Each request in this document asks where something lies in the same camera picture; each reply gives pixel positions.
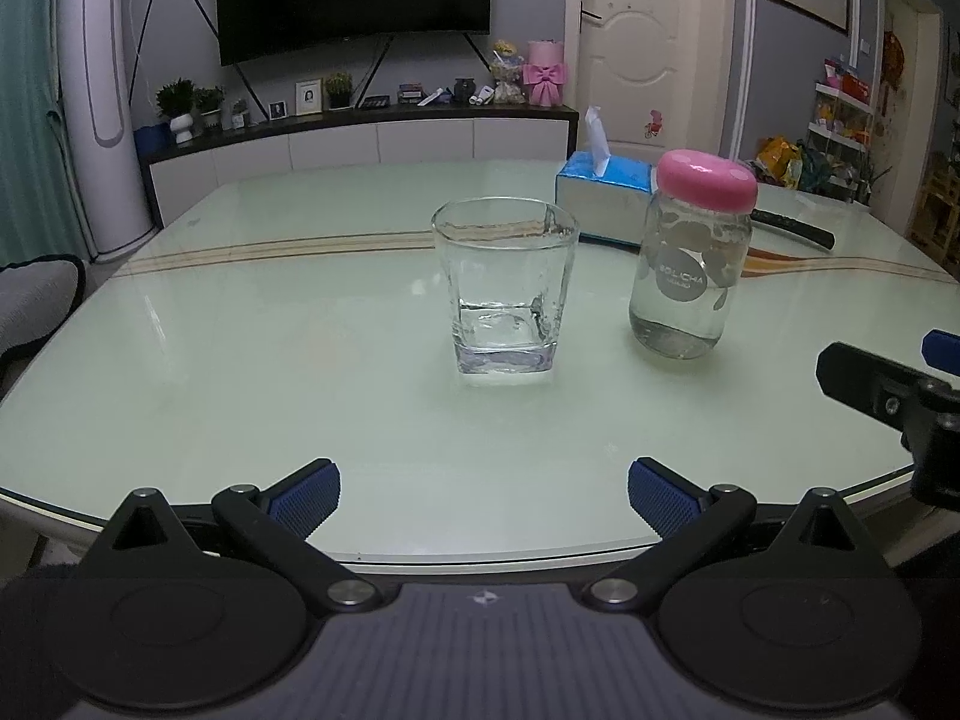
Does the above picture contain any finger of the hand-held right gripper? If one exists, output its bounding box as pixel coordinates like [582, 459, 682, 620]
[816, 341, 929, 434]
[921, 328, 960, 377]

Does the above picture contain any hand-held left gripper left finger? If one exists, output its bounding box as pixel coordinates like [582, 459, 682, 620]
[97, 456, 383, 614]

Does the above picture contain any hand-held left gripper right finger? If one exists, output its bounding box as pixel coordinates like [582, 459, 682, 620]
[581, 456, 882, 614]

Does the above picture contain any spotted glass bottle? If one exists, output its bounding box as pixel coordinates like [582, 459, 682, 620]
[628, 187, 753, 360]

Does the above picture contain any pink bottle cap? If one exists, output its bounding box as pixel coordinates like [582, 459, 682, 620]
[656, 149, 759, 213]

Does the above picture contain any clear glass cup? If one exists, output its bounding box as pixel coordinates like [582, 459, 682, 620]
[430, 197, 580, 389]

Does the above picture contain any wooden chair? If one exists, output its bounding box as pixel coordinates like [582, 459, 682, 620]
[910, 153, 960, 257]

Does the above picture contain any black remote control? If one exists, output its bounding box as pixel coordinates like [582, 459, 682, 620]
[750, 208, 836, 251]

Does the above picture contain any yellow snack bag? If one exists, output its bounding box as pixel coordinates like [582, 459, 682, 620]
[755, 136, 804, 189]

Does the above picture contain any side door with red ornament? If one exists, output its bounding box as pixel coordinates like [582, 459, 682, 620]
[873, 0, 947, 242]

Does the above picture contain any blue tissue box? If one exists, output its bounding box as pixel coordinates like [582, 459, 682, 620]
[555, 106, 662, 248]

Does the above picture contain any grey sofa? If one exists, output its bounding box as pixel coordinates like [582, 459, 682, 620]
[0, 254, 88, 385]

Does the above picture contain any white television cabinet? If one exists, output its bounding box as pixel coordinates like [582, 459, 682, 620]
[139, 101, 581, 230]

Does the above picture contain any white door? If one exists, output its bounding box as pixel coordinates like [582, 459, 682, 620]
[580, 0, 740, 164]

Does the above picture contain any medium green potted plant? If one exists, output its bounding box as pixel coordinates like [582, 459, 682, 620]
[193, 85, 227, 133]

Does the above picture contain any potted plant in white pot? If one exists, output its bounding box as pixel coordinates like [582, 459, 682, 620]
[155, 78, 198, 146]

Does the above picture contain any pink gift box with bow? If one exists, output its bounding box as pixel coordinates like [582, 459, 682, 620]
[523, 40, 572, 108]

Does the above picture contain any white standing air conditioner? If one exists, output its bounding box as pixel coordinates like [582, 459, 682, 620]
[56, 0, 156, 264]

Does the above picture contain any wrapped flower bouquet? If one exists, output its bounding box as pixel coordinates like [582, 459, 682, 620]
[490, 40, 526, 107]

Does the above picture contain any teal curtain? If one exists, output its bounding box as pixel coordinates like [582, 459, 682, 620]
[0, 0, 85, 265]

